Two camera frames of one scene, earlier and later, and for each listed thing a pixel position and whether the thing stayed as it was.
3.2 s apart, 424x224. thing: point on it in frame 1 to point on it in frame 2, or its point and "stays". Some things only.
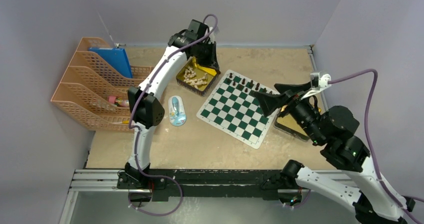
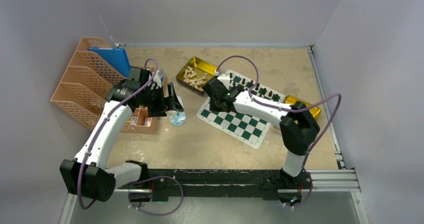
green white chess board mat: (232, 107) stays
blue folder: (116, 58) stays
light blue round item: (176, 111) stays
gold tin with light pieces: (195, 80) stays
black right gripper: (269, 102) to (214, 108)
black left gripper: (212, 62) to (170, 103)
